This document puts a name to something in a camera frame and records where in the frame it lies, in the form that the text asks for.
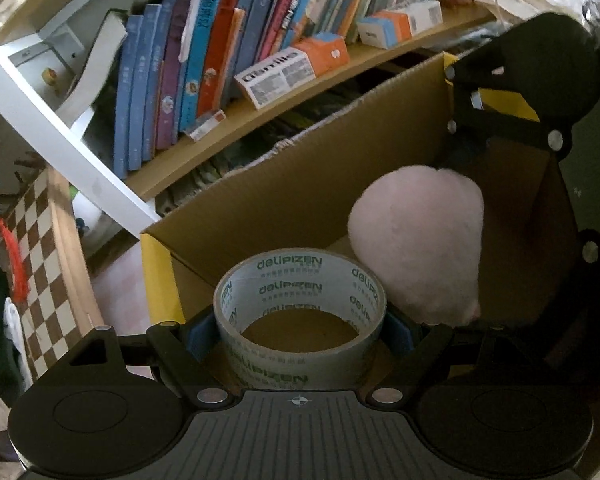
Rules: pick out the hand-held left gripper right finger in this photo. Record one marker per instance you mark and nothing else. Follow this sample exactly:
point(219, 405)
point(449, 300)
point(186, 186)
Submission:
point(399, 336)

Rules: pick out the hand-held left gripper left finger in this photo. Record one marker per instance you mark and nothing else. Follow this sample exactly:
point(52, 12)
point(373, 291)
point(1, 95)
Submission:
point(200, 341)

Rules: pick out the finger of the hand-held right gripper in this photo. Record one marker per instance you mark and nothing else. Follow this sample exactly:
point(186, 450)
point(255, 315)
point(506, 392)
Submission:
point(572, 285)
point(505, 131)

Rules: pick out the pink plush toy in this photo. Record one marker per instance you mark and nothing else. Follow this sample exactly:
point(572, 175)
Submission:
point(420, 240)

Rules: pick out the grey adhesive tape roll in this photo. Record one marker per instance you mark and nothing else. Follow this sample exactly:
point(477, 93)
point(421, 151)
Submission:
point(300, 265)

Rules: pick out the yellow cardboard box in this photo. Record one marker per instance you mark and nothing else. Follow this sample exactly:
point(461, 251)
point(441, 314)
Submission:
point(330, 170)

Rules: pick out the orange white carton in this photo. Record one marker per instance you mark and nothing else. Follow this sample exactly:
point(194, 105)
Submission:
point(390, 27)
point(280, 77)

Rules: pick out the wooden chessboard box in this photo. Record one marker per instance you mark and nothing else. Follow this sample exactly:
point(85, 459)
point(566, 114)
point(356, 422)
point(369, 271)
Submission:
point(45, 280)

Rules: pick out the red tassel ornament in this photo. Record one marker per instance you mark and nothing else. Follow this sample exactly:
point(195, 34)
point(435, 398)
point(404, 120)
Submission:
point(15, 260)

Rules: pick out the small white orange box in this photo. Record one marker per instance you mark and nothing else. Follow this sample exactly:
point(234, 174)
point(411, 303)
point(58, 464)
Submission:
point(205, 125)

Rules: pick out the white wooden bookshelf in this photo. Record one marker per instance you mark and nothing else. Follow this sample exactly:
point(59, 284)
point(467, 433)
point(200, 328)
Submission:
point(55, 145)

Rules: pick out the row of colourful books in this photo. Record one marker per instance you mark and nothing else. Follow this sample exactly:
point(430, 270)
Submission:
point(205, 60)

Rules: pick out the thick grey-covered book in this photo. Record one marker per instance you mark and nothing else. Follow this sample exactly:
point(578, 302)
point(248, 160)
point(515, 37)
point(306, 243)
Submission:
point(87, 80)

